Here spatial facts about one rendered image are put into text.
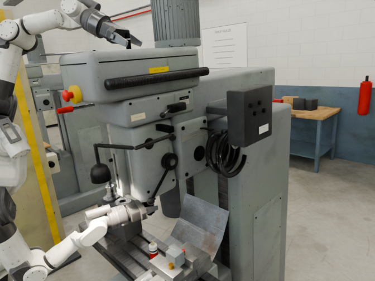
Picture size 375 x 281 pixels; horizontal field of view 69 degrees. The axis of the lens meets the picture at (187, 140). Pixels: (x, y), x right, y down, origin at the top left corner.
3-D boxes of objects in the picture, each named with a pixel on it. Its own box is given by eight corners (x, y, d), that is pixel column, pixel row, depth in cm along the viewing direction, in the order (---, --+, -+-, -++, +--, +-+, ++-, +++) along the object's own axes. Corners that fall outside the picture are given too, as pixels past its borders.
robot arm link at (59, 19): (82, 15, 101) (49, 23, 103) (94, 25, 110) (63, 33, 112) (80, -2, 101) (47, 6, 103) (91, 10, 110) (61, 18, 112)
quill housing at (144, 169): (144, 206, 106) (133, 126, 97) (116, 190, 121) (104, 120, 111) (179, 188, 119) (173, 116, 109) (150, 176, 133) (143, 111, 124)
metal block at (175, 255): (176, 269, 114) (174, 257, 113) (166, 263, 118) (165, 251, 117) (184, 262, 118) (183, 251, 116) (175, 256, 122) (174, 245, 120)
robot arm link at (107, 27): (125, 49, 110) (101, 35, 111) (133, 25, 106) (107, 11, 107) (106, 49, 98) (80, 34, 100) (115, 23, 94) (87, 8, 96)
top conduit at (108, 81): (110, 91, 82) (108, 78, 81) (103, 90, 85) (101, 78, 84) (210, 75, 111) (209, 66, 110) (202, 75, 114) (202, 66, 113)
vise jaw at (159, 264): (173, 286, 108) (172, 278, 106) (149, 269, 118) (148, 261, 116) (184, 277, 112) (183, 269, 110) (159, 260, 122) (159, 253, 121)
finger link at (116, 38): (126, 48, 97) (111, 40, 98) (129, 39, 96) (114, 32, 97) (123, 48, 96) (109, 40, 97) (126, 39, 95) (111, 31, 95)
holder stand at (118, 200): (126, 242, 147) (120, 209, 141) (101, 228, 160) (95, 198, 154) (143, 230, 156) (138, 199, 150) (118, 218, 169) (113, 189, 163)
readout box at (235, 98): (246, 149, 100) (246, 91, 94) (227, 144, 106) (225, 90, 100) (274, 135, 113) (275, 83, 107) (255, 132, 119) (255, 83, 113)
